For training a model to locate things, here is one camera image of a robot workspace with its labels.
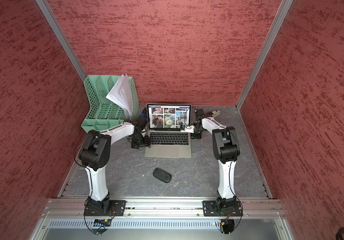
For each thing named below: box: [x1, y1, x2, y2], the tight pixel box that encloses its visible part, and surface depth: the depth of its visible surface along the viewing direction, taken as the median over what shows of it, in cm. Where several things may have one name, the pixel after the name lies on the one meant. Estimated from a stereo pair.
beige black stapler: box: [205, 109, 221, 117], surface depth 116 cm
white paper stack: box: [106, 73, 133, 118], surface depth 94 cm
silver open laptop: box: [145, 103, 192, 158], surface depth 100 cm
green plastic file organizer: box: [81, 75, 140, 134], surface depth 106 cm
